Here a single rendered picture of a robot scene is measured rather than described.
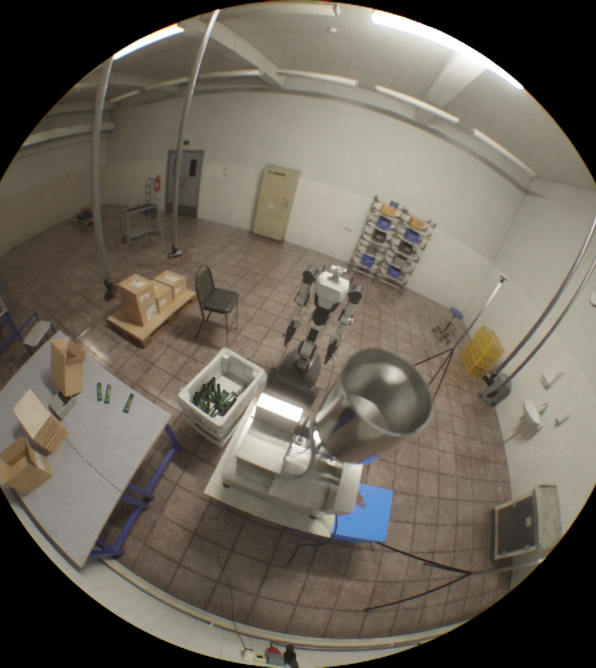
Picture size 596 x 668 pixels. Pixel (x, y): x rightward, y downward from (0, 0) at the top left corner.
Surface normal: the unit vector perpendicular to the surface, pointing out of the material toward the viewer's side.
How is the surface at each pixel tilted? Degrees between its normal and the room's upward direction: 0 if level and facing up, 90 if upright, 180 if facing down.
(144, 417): 0
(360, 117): 90
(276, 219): 90
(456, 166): 90
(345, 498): 0
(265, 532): 0
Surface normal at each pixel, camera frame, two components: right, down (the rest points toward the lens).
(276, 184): -0.29, 0.59
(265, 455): 0.23, -0.72
